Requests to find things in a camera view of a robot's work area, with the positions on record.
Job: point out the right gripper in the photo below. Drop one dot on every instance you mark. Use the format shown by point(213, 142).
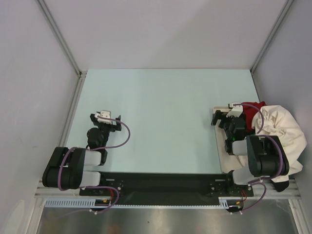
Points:
point(220, 115)

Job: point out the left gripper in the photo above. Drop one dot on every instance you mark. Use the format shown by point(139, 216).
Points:
point(117, 126)

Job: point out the cream white t shirt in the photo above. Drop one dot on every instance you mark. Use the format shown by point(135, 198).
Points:
point(279, 122)

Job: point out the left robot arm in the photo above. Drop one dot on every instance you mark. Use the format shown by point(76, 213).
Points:
point(65, 169)

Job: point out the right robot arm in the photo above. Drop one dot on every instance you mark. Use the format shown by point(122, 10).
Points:
point(245, 158)

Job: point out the red t shirt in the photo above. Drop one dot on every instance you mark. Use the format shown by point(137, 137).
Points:
point(250, 109)

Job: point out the white tray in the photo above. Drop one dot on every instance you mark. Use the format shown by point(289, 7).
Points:
point(224, 158)

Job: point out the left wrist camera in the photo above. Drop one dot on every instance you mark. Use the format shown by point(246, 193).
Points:
point(103, 116)

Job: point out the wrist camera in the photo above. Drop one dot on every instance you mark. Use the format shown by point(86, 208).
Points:
point(103, 116)
point(236, 109)

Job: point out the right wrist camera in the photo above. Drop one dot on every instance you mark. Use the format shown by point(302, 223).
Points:
point(236, 109)

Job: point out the left aluminium frame post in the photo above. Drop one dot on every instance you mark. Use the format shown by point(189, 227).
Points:
point(59, 37)

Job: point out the aluminium frame post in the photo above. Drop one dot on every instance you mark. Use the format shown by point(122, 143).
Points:
point(273, 32)
point(59, 37)

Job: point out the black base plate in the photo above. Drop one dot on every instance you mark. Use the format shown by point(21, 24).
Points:
point(156, 189)

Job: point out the right slotted cable duct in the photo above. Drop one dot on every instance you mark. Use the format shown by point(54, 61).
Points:
point(229, 202)

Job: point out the slotted cable duct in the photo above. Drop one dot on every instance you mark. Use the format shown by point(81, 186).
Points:
point(77, 203)
point(229, 202)

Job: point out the aluminium front rail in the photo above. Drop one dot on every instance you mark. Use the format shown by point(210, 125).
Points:
point(292, 192)

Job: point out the left slotted cable duct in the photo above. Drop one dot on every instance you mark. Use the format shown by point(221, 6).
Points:
point(77, 203)

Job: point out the right aluminium frame post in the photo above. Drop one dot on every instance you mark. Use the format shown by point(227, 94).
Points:
point(273, 32)

